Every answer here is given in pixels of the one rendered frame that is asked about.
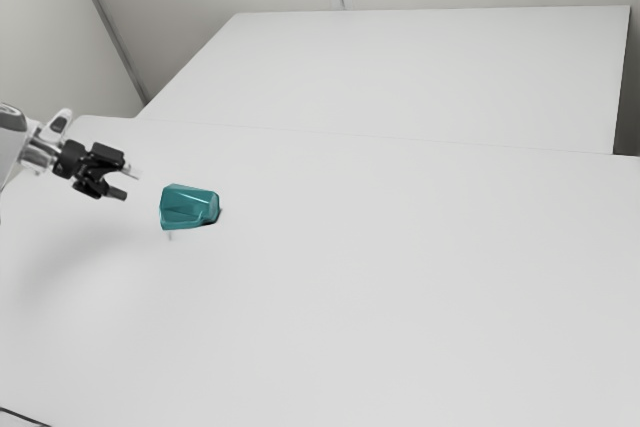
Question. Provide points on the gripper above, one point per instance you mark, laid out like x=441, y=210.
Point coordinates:
x=72, y=158

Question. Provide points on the teal faceted mug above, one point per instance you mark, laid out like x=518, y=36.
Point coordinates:
x=187, y=208

